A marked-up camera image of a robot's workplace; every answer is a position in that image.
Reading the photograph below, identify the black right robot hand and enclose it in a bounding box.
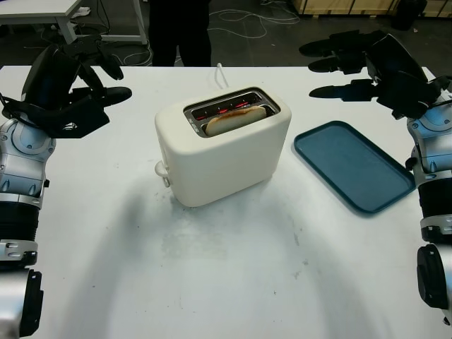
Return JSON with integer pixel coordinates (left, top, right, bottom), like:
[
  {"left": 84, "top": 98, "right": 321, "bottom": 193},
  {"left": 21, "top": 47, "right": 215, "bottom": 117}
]
[{"left": 298, "top": 30, "right": 428, "bottom": 101}]

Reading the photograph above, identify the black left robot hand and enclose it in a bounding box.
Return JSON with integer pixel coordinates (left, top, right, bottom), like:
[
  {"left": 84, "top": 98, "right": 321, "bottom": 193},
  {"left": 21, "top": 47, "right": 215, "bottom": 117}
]
[{"left": 21, "top": 34, "right": 132, "bottom": 112}]

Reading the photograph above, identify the slice of toast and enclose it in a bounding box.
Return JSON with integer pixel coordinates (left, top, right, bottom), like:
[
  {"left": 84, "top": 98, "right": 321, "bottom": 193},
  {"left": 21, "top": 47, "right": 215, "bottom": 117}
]
[{"left": 206, "top": 107, "right": 268, "bottom": 137}]

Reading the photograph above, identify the person with beige sweater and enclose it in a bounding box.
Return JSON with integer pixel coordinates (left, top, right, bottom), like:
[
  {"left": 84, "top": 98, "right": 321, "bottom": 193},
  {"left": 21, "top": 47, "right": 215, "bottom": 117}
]
[{"left": 148, "top": 0, "right": 213, "bottom": 67}]

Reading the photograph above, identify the cream two-slot toaster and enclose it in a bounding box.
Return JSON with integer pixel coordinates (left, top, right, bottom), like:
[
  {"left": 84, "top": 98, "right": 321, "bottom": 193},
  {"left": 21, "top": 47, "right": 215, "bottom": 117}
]
[{"left": 154, "top": 85, "right": 293, "bottom": 208}]

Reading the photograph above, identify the black bin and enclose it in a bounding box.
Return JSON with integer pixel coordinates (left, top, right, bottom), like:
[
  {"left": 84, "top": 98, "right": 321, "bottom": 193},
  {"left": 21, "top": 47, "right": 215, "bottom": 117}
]
[{"left": 391, "top": 0, "right": 428, "bottom": 31}]

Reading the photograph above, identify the white desk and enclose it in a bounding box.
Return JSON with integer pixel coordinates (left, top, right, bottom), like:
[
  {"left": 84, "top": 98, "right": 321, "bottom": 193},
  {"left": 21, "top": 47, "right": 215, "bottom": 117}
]
[{"left": 0, "top": 0, "right": 148, "bottom": 45}]

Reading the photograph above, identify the wooden crate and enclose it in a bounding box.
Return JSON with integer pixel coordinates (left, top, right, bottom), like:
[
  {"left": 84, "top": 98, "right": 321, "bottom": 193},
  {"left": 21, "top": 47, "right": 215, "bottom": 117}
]
[{"left": 298, "top": 0, "right": 395, "bottom": 17}]

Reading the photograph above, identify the teal plastic tray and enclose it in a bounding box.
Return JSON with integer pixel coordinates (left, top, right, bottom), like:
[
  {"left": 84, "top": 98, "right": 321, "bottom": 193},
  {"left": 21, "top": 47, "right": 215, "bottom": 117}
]
[{"left": 293, "top": 120, "right": 417, "bottom": 215}]

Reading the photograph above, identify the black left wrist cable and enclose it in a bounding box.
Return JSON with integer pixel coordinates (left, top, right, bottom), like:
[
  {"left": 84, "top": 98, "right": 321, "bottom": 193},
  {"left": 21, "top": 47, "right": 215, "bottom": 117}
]
[{"left": 0, "top": 93, "right": 47, "bottom": 128}]

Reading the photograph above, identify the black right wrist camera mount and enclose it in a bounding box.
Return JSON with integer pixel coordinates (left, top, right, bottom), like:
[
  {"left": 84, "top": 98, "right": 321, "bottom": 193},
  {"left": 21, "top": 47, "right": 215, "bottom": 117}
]
[{"left": 376, "top": 70, "right": 451, "bottom": 119}]

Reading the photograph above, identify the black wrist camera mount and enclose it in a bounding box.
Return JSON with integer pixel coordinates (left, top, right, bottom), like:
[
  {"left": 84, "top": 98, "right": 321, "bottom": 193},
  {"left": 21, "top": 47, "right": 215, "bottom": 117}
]
[
  {"left": 376, "top": 70, "right": 451, "bottom": 119},
  {"left": 42, "top": 97, "right": 110, "bottom": 139}
]

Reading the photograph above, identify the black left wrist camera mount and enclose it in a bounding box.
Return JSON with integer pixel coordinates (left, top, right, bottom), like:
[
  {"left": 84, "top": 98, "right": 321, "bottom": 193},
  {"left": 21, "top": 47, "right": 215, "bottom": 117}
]
[{"left": 42, "top": 97, "right": 110, "bottom": 139}]

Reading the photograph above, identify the thin white floor cable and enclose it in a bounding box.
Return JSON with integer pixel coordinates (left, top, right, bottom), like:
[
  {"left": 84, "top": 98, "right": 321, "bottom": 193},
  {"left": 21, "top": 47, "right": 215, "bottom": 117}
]
[{"left": 105, "top": 44, "right": 153, "bottom": 66}]

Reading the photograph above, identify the white looped floor cable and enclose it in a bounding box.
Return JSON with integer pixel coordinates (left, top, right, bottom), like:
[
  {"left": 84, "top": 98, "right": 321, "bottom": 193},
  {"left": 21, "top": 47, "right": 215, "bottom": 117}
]
[{"left": 208, "top": 8, "right": 301, "bottom": 40}]

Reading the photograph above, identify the white toaster power cable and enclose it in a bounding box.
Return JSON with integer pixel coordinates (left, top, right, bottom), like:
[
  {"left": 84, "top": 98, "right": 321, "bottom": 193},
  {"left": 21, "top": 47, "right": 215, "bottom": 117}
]
[{"left": 213, "top": 62, "right": 229, "bottom": 89}]

